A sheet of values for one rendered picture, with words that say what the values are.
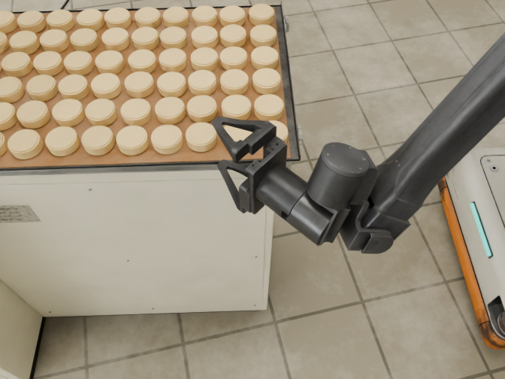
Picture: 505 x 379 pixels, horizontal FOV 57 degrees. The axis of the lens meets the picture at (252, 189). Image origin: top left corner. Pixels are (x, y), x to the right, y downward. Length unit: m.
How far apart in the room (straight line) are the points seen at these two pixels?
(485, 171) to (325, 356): 0.78
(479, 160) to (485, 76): 1.15
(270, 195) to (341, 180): 0.11
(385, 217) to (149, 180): 0.44
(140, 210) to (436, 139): 0.59
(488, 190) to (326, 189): 1.14
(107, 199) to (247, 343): 0.80
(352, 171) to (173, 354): 1.15
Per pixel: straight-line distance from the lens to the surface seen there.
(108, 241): 1.09
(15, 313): 1.47
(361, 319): 1.62
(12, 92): 0.93
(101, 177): 0.88
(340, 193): 0.55
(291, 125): 0.81
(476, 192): 1.64
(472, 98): 0.56
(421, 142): 0.58
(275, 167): 0.61
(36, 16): 1.07
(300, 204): 0.58
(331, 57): 2.33
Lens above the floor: 1.51
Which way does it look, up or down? 57 degrees down
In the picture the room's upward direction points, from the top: straight up
